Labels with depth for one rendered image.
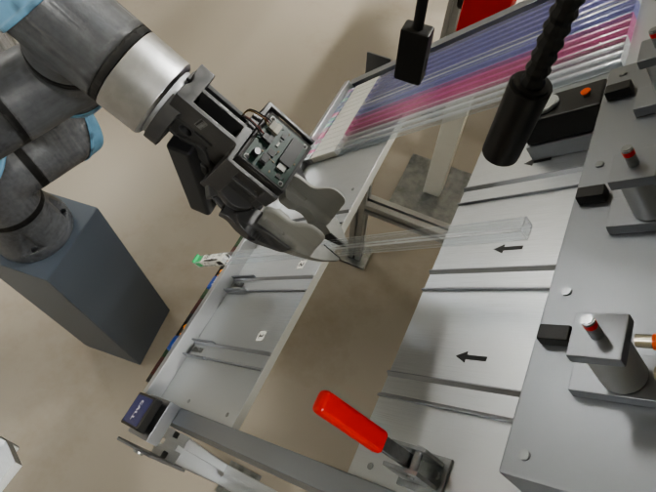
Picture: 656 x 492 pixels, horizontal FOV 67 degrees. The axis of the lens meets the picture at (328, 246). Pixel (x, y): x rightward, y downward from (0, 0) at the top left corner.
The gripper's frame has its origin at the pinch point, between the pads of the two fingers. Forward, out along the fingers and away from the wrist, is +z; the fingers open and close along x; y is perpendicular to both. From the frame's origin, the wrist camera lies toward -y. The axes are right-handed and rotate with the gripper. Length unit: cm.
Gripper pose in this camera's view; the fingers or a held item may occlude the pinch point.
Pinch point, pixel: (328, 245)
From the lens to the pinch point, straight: 51.2
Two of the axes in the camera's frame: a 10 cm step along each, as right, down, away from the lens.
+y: 5.2, -1.9, -8.3
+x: 4.3, -7.8, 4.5
